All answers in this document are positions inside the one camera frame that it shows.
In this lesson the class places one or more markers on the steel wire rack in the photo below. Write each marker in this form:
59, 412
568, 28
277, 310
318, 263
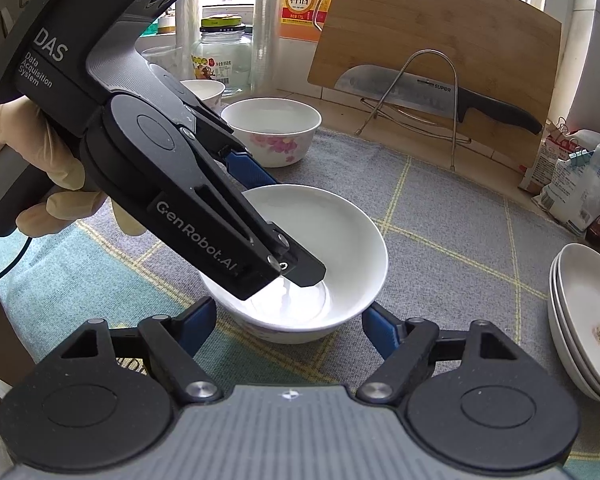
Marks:
420, 101

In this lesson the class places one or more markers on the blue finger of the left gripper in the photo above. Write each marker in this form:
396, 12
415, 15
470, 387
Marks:
247, 171
269, 252

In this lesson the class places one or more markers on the bamboo cutting board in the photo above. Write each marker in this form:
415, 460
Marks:
504, 49

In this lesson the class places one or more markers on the tall clear film roll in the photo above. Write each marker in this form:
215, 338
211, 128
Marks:
265, 40

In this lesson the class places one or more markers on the grey teal checked towel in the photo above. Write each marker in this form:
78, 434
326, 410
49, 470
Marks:
457, 252

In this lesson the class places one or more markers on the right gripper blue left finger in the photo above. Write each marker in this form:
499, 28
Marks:
172, 343

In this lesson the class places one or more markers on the short clear film roll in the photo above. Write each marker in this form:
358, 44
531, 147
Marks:
186, 34

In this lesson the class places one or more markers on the black handled kitchen knife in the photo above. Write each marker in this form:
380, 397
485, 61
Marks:
372, 81

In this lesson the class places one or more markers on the clear glass mug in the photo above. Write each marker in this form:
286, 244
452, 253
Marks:
170, 58

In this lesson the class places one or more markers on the white blue clipped bag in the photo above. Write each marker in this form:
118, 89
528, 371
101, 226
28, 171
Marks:
572, 197

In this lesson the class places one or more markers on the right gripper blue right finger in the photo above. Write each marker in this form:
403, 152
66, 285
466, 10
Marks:
405, 347

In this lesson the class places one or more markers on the back left white bowl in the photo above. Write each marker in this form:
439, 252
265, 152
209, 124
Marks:
208, 91

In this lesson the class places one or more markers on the glass jar yellow lid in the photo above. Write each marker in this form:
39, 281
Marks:
223, 53

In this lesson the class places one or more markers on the red white clipped bag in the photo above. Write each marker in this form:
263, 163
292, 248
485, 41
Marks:
558, 143

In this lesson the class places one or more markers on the left gloved hand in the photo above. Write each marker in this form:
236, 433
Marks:
24, 129

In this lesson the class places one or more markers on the white floral bowl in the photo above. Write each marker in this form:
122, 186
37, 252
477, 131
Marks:
276, 132

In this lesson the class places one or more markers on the stained white plate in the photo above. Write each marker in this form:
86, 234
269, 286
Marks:
578, 283

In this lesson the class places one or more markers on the white fruit plate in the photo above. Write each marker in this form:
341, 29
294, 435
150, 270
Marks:
571, 343
565, 357

